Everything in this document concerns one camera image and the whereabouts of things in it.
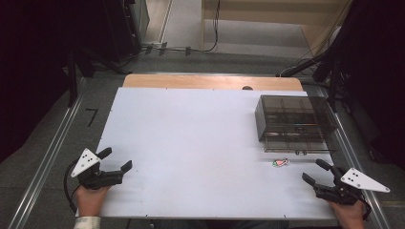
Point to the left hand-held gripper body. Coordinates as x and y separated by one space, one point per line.
92 179

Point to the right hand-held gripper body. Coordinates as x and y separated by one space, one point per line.
342 192

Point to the small green and pink item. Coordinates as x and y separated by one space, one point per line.
281 162

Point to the smoky transparent drawer box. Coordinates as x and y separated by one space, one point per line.
294 122

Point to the person's left hand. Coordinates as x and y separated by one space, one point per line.
89 202

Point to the person's right hand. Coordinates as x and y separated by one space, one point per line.
350 216

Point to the white table board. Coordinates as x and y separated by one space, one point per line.
197 149

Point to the black metal stand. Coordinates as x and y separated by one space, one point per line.
72 79

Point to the black tripod stand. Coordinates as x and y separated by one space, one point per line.
332 79

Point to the dark curtain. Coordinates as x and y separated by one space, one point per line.
31 63
379 79

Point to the power strip with plugs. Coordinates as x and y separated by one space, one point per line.
163 47

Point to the black cabinet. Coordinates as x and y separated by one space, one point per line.
127 25

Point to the light wooden shelf unit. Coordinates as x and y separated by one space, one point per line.
273 22

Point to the metal floor rail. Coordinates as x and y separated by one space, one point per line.
47 156
356 159

